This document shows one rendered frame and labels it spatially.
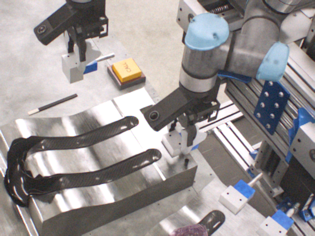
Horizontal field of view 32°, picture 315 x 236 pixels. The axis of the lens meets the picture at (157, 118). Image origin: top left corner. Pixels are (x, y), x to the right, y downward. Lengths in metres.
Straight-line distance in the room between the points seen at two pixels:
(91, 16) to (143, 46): 1.54
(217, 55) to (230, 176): 1.12
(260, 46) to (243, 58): 0.04
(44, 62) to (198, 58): 0.64
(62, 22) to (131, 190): 0.40
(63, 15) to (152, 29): 1.68
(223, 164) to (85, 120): 0.91
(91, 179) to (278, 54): 0.49
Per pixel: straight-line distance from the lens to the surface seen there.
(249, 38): 1.04
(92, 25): 1.25
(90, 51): 1.31
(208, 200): 1.26
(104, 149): 1.27
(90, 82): 1.52
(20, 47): 1.62
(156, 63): 2.71
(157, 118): 1.13
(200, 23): 1.02
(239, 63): 1.03
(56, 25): 1.23
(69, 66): 1.34
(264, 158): 1.91
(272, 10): 1.10
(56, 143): 1.25
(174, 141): 1.26
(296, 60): 1.47
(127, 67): 1.51
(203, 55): 1.03
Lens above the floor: 1.92
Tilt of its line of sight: 51 degrees down
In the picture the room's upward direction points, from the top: 9 degrees clockwise
